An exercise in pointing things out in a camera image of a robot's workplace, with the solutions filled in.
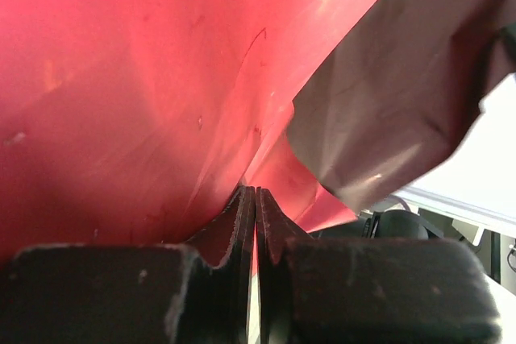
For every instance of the red wrapping paper sheet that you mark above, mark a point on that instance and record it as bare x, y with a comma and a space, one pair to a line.
132, 121

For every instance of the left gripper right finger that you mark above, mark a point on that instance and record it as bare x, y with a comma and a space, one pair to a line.
362, 290

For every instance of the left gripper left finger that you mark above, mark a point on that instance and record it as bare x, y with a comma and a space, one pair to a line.
194, 292

